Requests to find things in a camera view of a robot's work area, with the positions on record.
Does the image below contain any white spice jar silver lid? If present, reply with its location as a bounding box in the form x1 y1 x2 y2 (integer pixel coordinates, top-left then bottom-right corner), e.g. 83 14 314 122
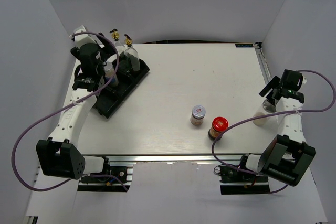
103 61 119 87

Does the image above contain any clear glass oil bottle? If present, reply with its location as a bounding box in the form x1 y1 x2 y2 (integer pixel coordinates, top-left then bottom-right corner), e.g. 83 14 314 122
110 29 126 59

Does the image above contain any glass bottle dark sauce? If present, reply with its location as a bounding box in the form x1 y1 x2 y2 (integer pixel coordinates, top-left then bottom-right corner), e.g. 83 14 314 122
124 34 140 72

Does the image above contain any red lid sauce jar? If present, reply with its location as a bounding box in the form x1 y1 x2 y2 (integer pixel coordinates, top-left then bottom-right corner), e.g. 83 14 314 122
208 116 229 140

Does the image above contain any small jar white label lid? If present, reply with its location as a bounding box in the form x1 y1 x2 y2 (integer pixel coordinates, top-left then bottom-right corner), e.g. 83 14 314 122
190 105 206 126

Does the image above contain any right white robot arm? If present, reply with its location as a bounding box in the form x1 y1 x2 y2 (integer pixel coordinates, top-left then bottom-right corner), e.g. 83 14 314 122
237 70 316 186

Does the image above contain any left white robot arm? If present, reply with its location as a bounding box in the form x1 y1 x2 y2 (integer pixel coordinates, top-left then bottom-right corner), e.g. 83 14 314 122
36 42 116 182

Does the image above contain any black compartment tray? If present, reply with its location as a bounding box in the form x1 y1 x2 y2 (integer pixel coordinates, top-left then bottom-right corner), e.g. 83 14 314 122
93 57 150 119

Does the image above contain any right blue table label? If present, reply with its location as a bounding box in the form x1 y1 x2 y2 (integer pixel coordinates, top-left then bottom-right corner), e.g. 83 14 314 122
235 43 254 48

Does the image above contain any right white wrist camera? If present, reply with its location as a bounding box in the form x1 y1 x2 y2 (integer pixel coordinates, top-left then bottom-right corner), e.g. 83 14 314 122
302 76 308 85

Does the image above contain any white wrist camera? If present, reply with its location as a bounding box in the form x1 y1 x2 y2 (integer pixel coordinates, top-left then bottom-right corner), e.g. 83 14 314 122
302 76 308 85
69 25 96 49

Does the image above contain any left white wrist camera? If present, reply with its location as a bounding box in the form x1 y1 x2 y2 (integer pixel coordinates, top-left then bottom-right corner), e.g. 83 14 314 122
69 25 96 49

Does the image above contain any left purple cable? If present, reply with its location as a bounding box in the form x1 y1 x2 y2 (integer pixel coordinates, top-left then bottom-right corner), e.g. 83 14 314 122
11 32 128 192

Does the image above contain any purple cable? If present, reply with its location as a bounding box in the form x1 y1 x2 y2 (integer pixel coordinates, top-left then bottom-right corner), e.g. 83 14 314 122
211 70 336 195
11 32 128 192

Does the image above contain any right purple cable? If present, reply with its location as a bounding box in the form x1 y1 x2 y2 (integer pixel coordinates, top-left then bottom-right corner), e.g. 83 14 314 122
211 70 336 195

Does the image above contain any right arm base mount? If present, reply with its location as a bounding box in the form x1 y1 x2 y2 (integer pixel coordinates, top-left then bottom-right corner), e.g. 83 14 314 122
213 164 270 195

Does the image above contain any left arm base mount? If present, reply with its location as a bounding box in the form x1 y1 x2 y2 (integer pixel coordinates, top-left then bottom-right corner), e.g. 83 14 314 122
77 164 133 193

